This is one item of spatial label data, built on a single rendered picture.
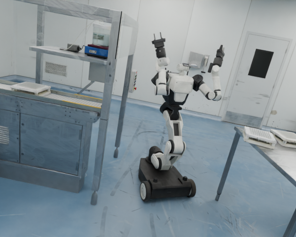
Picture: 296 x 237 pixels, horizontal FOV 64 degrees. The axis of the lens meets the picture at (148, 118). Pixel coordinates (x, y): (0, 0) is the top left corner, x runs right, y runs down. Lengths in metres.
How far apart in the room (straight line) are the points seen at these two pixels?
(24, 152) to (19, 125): 0.27
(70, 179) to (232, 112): 4.51
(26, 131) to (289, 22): 5.50
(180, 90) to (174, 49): 3.42
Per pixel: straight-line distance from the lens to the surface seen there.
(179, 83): 2.35
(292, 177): 1.85
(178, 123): 2.48
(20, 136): 2.51
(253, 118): 6.27
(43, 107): 2.24
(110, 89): 1.91
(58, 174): 2.50
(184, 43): 5.73
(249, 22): 5.96
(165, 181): 2.59
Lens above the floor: 1.56
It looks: 18 degrees down
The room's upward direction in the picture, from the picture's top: 11 degrees clockwise
